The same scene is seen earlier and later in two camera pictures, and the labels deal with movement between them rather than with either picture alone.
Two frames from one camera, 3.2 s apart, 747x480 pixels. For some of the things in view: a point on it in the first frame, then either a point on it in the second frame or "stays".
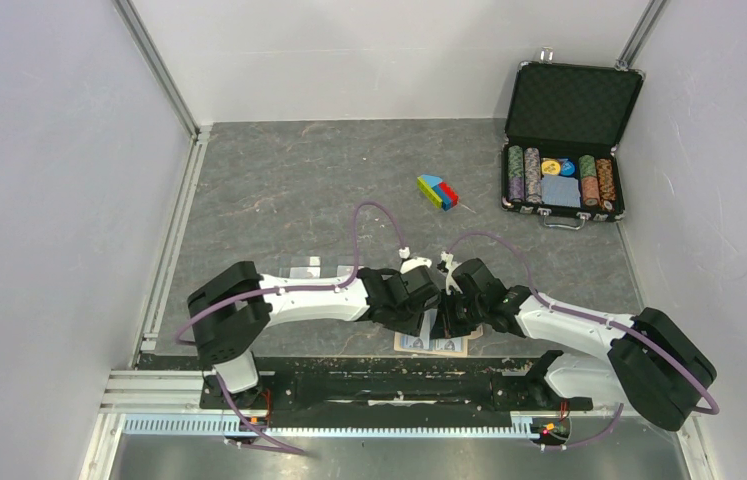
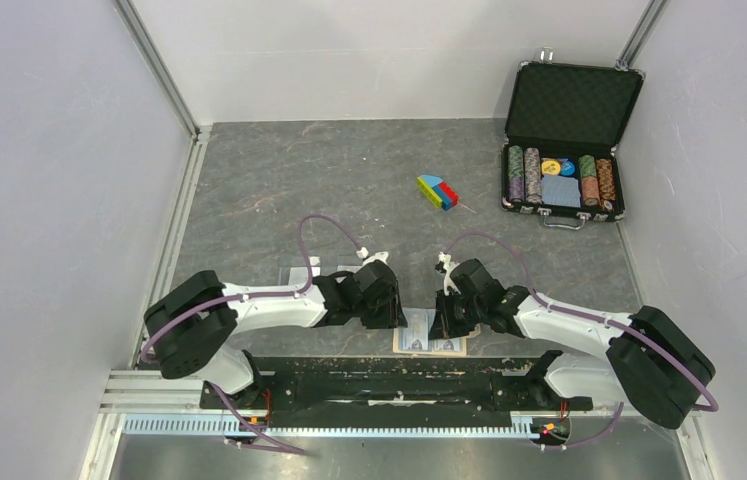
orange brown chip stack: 606,182 stays
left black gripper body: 409,318 → 377,314
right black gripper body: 459,315 stays
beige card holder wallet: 450,346 stays
